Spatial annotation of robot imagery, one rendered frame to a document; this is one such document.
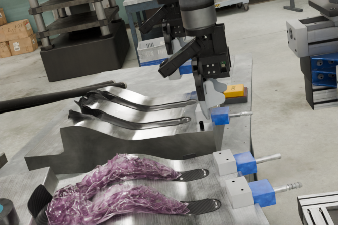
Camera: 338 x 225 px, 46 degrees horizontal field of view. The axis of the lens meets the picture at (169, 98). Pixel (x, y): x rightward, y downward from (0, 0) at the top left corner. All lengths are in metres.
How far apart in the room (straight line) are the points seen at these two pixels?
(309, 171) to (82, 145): 1.59
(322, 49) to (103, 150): 0.70
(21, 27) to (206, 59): 6.76
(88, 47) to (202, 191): 4.26
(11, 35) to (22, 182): 6.82
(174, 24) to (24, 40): 6.48
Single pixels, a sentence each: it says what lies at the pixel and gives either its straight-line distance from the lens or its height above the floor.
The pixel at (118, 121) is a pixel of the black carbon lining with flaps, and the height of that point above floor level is 0.90.
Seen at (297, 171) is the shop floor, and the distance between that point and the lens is 2.36.
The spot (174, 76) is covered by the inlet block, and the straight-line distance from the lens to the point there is 1.23.
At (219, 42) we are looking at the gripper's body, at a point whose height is 1.07.
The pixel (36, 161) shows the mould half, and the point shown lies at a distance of 1.10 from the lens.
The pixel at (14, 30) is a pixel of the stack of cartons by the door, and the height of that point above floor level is 0.42.
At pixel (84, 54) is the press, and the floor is 0.27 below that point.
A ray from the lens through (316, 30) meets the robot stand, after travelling 1.26.
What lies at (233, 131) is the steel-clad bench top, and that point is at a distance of 1.09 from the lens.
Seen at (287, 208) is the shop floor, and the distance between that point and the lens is 2.10.
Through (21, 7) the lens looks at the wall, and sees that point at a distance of 7.89.
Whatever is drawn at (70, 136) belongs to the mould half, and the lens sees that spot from 1.02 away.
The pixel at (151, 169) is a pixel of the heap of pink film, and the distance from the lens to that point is 0.79.
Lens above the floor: 1.29
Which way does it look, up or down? 21 degrees down
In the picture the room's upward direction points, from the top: 12 degrees counter-clockwise
